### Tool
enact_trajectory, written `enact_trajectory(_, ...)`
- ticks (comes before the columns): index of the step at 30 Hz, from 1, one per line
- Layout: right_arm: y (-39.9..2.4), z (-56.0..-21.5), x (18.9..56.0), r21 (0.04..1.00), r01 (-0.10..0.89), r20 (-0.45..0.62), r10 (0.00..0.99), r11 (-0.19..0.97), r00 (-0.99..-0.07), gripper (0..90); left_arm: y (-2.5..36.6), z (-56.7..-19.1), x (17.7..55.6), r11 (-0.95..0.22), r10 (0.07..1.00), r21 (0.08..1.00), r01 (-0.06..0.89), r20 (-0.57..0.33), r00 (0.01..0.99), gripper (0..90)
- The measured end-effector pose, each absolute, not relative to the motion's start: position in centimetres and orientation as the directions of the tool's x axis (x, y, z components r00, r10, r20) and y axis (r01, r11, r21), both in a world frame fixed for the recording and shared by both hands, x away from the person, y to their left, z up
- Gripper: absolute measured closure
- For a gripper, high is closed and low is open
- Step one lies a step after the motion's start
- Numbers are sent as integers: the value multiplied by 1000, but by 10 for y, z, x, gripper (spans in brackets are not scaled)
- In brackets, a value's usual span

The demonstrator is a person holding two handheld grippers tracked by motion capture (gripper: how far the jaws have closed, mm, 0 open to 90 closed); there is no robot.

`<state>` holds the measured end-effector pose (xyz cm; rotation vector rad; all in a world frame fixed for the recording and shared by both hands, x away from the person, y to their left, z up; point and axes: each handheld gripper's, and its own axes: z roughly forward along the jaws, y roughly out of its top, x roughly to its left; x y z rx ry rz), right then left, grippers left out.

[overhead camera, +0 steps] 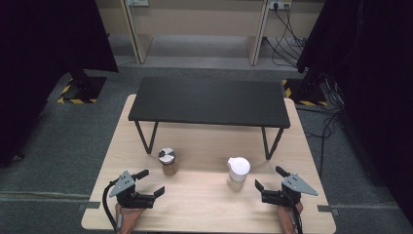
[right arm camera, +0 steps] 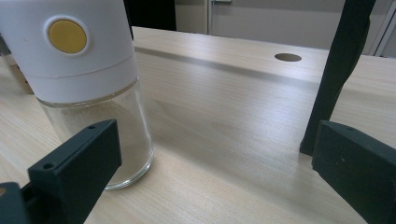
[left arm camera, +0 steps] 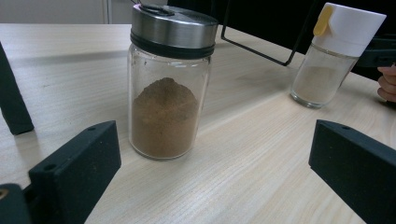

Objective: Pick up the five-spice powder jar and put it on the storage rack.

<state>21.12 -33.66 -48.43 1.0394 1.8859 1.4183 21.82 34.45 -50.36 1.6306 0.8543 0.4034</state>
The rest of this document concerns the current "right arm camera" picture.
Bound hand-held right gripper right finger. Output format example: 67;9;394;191
311;119;396;224

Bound black low shelf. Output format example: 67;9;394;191
299;0;377;157

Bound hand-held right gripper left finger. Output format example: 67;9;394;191
27;119;123;224

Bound black curtain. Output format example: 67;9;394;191
123;0;177;32

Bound white cup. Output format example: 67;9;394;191
0;0;155;191

